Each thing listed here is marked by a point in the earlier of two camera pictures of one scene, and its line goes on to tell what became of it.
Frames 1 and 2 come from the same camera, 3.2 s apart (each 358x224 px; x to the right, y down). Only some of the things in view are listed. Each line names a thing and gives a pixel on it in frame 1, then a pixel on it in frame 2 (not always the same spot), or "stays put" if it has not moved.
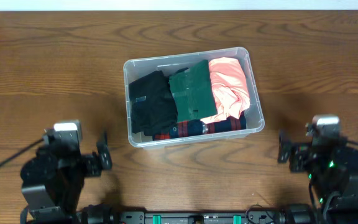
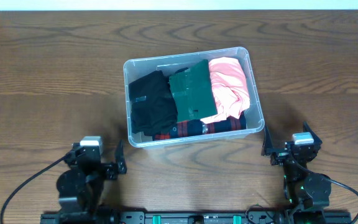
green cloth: [194, 93] stays put
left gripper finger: [104, 150] to [120, 157]
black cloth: [155, 109] stays put
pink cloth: [229, 88] stays put
